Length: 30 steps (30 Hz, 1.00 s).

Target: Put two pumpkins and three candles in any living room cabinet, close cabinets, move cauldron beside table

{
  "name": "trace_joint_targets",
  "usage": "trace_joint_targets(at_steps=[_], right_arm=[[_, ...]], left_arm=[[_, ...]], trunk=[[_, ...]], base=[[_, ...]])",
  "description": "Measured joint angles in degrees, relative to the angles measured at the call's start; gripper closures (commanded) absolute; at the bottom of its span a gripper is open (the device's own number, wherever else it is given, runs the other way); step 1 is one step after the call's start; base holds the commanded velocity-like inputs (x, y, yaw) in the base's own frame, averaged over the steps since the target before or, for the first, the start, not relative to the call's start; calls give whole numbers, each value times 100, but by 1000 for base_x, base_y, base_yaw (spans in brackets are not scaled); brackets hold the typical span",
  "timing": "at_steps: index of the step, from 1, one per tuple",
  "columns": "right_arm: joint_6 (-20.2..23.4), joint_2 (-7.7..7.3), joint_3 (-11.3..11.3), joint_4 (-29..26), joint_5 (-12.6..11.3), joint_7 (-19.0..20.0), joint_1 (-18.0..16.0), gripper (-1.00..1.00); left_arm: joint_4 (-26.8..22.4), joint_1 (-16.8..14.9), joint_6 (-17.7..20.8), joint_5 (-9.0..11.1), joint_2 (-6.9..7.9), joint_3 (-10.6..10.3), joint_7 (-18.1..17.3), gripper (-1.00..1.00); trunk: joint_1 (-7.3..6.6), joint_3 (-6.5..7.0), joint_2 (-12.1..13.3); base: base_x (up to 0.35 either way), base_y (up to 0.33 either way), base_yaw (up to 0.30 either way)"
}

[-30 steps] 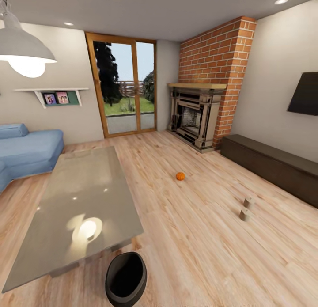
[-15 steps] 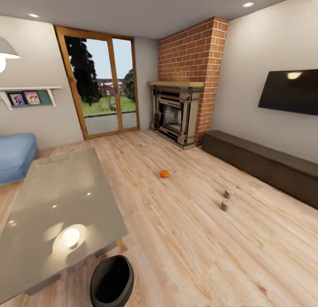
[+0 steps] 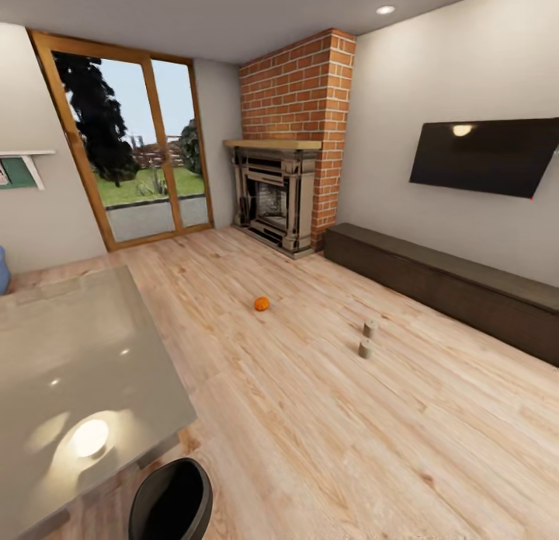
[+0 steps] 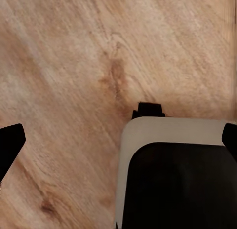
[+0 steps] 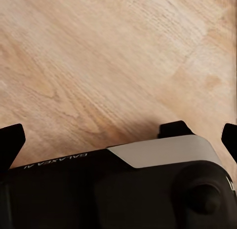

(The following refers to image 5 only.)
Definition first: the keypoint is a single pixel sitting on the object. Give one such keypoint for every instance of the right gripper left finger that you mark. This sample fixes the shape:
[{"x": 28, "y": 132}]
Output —
[{"x": 12, "y": 139}]

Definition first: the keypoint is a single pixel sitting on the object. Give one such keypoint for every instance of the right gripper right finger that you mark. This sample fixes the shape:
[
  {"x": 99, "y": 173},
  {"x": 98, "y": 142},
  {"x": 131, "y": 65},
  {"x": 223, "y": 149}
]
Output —
[{"x": 229, "y": 139}]

